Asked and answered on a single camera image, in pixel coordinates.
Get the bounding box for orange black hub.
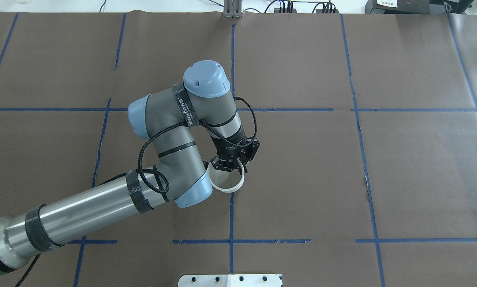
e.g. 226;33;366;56
312;0;339;14
269;0;297;14

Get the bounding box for black computer box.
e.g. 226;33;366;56
364;0;454;15

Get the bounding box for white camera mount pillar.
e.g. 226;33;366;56
178;273;283;287

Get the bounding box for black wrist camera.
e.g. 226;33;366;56
242;138;260;165

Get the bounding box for aluminium frame post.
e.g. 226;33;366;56
222;0;243;19

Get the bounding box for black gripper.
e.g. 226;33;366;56
210;138;252;174

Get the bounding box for white smiley face mug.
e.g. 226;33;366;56
207;163;245;194

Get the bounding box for brown paper table cover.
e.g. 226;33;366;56
0;11;477;287

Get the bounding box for near orange black hub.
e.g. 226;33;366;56
312;0;339;14

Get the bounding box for far orange black hub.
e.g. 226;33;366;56
269;0;297;14

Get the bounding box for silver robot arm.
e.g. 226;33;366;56
0;60;260;276

